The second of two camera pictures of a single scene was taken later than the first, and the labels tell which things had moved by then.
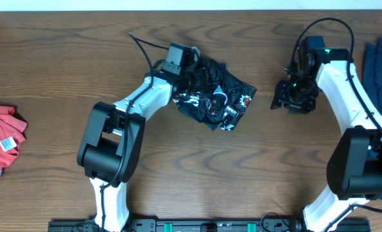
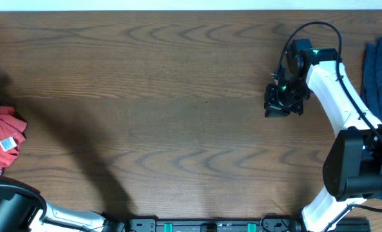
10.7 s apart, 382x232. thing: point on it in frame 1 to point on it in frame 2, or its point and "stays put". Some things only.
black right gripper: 281,96 to 271,100
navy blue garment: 380,80 stays put
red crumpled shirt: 2,136 stays put
